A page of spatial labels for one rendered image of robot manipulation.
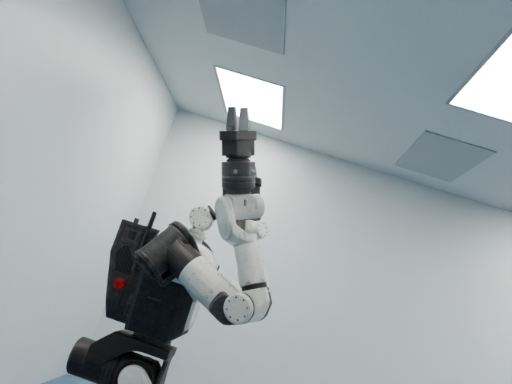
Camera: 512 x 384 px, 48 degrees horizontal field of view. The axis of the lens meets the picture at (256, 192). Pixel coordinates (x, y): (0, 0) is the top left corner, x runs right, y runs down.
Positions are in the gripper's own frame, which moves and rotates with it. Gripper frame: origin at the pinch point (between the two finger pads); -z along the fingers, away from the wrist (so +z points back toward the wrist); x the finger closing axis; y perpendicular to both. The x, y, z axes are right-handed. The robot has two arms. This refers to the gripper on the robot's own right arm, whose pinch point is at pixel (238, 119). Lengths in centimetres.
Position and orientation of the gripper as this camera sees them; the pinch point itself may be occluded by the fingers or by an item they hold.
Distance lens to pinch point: 148.5
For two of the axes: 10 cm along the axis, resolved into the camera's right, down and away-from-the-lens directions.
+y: 8.2, 0.5, -5.6
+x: 5.7, -0.7, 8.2
